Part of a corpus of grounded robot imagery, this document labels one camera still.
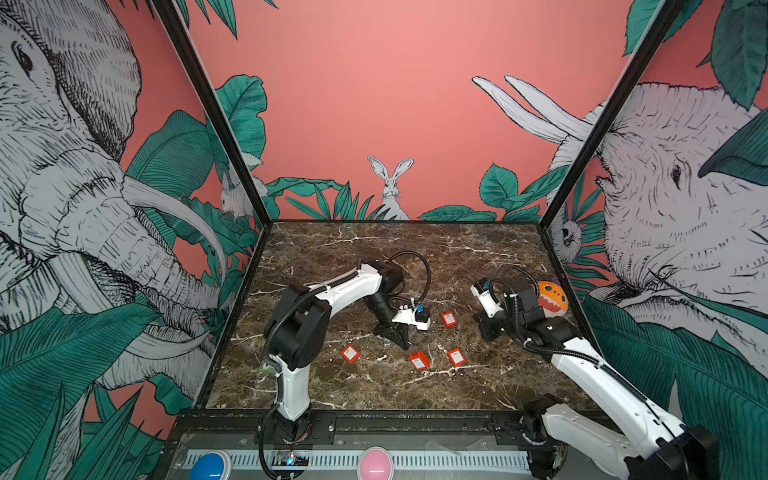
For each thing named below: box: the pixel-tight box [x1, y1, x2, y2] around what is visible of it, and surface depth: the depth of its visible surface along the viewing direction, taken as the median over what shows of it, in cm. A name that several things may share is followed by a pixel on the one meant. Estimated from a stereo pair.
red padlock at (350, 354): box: [340, 344, 361, 365], surface depth 87 cm
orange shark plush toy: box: [538, 278, 569, 318], surface depth 91 cm
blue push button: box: [189, 449, 233, 480], surface depth 70 cm
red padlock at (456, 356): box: [447, 348, 467, 367], surface depth 87 cm
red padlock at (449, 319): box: [441, 310, 459, 329], surface depth 95 cm
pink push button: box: [357, 446, 395, 480], surface depth 69 cm
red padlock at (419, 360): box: [408, 350, 431, 371], surface depth 79 cm
